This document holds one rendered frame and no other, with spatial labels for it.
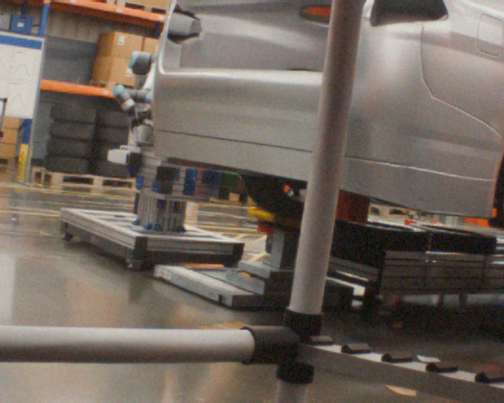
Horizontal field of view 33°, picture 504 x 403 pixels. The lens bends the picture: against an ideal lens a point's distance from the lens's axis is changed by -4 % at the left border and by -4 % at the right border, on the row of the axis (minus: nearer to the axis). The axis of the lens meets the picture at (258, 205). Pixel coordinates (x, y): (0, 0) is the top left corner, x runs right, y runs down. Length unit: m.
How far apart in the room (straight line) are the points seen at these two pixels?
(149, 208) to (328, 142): 5.39
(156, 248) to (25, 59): 5.87
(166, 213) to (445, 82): 3.13
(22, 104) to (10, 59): 0.60
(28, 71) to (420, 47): 8.42
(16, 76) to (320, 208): 10.48
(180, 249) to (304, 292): 5.07
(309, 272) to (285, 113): 2.73
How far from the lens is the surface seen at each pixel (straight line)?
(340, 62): 0.77
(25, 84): 11.23
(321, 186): 0.77
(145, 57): 5.62
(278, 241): 5.11
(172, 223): 6.15
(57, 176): 12.28
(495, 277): 6.20
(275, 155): 3.60
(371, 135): 3.25
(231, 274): 5.12
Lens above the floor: 0.90
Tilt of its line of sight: 4 degrees down
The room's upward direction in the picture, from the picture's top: 8 degrees clockwise
